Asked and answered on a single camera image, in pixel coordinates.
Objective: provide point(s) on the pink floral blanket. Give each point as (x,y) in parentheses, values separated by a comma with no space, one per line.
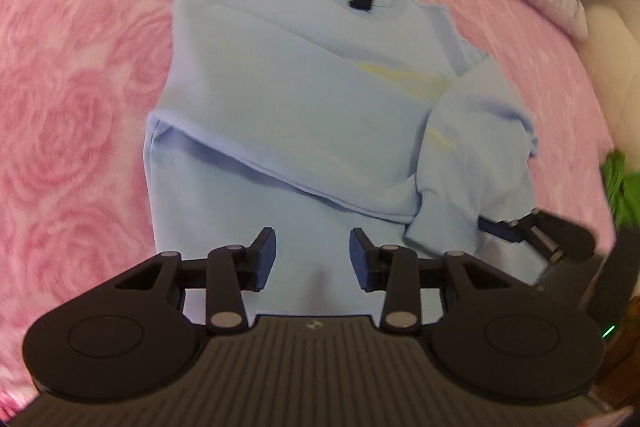
(75,107)

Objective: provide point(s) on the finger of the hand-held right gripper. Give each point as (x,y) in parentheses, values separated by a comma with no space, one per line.
(500,229)

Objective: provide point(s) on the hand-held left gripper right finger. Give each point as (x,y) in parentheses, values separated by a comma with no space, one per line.
(359,258)

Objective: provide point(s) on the light blue sweatshirt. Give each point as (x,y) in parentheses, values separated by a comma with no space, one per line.
(300,107)

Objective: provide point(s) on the green knitted cloth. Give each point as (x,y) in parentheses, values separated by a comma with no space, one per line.
(620,187)

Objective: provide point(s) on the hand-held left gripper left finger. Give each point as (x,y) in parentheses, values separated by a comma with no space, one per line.
(265,258)

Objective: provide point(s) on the cream padded bed frame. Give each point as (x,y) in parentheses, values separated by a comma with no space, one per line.
(615,57)

